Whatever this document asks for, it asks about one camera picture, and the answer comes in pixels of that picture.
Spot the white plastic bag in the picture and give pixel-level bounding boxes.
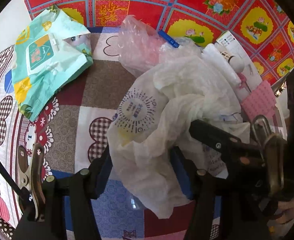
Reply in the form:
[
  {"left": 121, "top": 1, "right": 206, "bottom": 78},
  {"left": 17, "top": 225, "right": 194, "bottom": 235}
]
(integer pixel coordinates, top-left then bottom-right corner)
[{"left": 107, "top": 56, "right": 250, "bottom": 219}]

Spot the white product box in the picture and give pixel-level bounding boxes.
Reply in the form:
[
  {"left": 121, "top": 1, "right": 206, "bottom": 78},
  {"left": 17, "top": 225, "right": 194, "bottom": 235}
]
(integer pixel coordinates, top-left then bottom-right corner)
[{"left": 202, "top": 31, "right": 262, "bottom": 101}]

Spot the teal wet wipes package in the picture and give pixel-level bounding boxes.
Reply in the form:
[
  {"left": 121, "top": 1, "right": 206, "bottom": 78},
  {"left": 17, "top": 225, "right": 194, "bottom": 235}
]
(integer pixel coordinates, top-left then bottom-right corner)
[{"left": 12, "top": 5, "right": 93, "bottom": 121}]

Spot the metal clamp on right gripper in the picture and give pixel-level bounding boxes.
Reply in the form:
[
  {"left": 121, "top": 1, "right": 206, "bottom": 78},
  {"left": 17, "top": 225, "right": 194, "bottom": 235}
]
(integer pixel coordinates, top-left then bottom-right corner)
[{"left": 251, "top": 115, "right": 287, "bottom": 197}]

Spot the patchwork heart bedsheet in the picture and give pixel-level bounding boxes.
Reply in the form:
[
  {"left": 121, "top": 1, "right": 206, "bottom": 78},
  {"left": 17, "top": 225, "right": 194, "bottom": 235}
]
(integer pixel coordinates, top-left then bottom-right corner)
[{"left": 0, "top": 27, "right": 194, "bottom": 239}]

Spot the metal spring clamp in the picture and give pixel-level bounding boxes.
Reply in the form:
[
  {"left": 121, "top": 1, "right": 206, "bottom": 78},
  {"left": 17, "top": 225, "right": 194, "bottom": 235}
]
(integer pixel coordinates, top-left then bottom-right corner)
[{"left": 17, "top": 143, "right": 45, "bottom": 222}]

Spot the blue plastic clip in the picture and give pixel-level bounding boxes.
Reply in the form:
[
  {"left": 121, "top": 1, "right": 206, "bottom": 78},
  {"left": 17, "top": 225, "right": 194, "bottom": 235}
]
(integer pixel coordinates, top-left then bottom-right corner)
[{"left": 158, "top": 30, "right": 180, "bottom": 48}]

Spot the clear pink plastic bag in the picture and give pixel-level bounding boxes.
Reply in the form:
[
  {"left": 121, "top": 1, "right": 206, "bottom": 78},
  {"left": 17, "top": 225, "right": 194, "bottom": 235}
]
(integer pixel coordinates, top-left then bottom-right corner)
[{"left": 118, "top": 15, "right": 202, "bottom": 77}]

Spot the red floral wall cloth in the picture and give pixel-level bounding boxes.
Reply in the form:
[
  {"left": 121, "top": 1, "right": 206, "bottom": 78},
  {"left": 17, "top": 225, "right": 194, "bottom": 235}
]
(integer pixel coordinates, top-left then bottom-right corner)
[{"left": 24, "top": 0, "right": 294, "bottom": 84}]

